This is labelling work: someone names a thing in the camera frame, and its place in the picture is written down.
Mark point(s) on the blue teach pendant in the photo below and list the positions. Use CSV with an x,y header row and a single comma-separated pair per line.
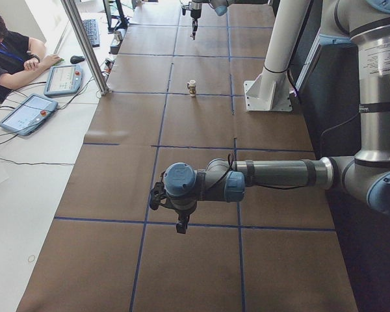
x,y
63,80
27,117

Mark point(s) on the aluminium frame post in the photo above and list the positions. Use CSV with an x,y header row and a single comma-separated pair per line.
x,y
75,19

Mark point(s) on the blue teach pendant near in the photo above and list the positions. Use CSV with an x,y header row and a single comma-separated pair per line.
x,y
27,117

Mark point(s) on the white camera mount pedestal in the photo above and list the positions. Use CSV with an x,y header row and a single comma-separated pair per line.
x,y
270,90

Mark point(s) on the blue teach pendant far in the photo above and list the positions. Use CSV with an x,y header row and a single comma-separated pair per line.
x,y
63,80

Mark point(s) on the black keyboard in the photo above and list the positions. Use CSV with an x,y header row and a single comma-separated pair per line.
x,y
91,28

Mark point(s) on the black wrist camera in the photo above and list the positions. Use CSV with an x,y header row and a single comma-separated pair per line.
x,y
157,196

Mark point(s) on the seated person in black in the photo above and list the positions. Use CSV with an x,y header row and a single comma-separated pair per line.
x,y
22,60

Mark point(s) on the black monitor stand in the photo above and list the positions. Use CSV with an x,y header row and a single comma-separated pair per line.
x,y
116,19

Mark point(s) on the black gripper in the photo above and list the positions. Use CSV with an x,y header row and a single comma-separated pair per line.
x,y
195,13
182,214

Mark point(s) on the black computer mouse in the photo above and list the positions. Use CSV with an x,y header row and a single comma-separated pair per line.
x,y
75,59

